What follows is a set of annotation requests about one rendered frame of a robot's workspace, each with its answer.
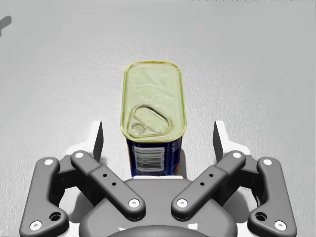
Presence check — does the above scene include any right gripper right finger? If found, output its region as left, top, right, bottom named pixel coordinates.
left=170, top=120, right=297, bottom=237

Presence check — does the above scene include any green and blue rectangular can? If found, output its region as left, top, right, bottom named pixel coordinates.
left=121, top=60, right=187, bottom=178

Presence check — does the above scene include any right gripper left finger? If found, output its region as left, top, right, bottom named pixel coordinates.
left=19, top=120, right=146, bottom=237

